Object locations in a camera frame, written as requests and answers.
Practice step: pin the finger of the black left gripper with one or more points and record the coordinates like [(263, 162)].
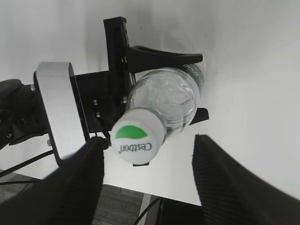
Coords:
[(201, 114)]

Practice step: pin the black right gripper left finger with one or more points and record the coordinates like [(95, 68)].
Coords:
[(68, 196)]

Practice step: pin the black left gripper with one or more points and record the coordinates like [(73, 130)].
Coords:
[(104, 94)]

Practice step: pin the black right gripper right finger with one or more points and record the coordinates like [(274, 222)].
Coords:
[(231, 195)]

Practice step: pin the clear Cestbon water bottle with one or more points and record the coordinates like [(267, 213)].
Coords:
[(172, 92)]

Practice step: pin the white green bottle cap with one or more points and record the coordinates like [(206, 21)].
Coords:
[(138, 135)]

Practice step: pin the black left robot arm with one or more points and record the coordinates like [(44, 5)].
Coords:
[(21, 117)]

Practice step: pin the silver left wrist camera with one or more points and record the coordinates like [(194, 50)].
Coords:
[(61, 105)]

